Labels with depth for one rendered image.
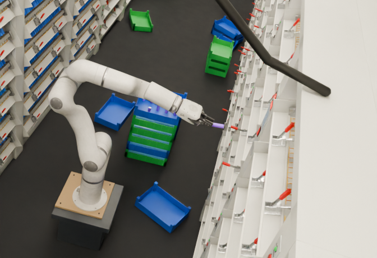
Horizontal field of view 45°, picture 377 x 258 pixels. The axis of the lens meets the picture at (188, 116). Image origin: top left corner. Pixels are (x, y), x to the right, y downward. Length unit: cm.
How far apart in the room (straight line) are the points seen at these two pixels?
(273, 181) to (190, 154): 220
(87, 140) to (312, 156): 145
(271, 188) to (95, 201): 150
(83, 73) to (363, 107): 122
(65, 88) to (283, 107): 103
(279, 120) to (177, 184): 182
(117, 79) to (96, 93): 176
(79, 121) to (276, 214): 127
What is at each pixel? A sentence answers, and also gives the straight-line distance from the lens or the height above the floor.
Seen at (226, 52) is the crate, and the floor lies 16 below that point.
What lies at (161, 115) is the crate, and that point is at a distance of 299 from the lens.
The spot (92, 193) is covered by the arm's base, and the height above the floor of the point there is 41.
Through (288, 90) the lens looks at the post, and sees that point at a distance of 147.
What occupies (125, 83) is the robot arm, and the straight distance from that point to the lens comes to 202.
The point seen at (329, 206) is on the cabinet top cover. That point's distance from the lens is 93.
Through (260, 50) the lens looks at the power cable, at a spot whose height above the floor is 183.
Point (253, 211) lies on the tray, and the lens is 144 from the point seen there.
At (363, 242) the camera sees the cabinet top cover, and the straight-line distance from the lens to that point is 91.
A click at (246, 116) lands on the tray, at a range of 240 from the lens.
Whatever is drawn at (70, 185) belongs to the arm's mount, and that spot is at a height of 29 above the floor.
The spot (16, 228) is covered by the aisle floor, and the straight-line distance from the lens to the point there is 288.
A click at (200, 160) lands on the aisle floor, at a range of 343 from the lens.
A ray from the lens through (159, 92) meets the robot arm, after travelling 202.
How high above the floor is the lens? 237
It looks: 39 degrees down
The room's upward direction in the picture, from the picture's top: 18 degrees clockwise
